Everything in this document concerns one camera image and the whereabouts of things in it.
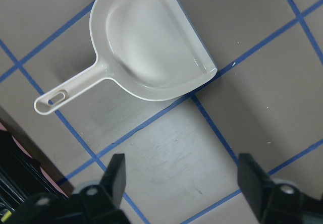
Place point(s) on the beige dustpan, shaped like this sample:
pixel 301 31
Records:
pixel 147 47

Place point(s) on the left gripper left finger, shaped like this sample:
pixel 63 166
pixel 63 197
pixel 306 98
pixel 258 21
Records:
pixel 95 203

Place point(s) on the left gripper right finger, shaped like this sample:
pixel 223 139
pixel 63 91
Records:
pixel 273 201

